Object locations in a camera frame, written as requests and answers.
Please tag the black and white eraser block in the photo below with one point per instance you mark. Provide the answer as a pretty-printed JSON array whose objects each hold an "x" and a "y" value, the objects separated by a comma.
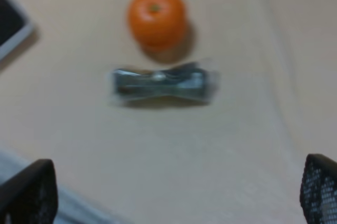
[{"x": 16, "y": 26}]

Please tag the orange mandarin fruit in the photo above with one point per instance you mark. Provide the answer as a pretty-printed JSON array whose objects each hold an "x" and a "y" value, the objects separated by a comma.
[{"x": 157, "y": 25}]

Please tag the clear packet of dark snack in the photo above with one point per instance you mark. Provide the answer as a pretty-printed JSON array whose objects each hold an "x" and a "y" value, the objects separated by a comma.
[{"x": 188, "y": 84}]

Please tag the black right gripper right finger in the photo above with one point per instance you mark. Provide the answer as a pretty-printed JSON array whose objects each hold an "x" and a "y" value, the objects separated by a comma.
[{"x": 318, "y": 189}]

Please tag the grey cloth at table edge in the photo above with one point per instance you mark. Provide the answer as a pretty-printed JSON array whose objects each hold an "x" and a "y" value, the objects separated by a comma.
[{"x": 71, "y": 208}]

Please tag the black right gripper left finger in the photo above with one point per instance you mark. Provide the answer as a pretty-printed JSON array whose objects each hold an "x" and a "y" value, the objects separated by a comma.
[{"x": 30, "y": 196}]

